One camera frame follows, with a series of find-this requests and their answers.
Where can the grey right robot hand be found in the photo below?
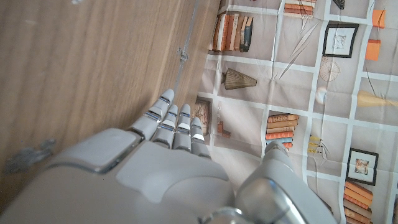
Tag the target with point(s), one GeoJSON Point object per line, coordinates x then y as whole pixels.
{"type": "Point", "coordinates": [155, 180]}

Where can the printed bookshelf backdrop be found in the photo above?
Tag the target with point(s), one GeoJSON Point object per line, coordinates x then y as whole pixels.
{"type": "Point", "coordinates": [289, 87]}

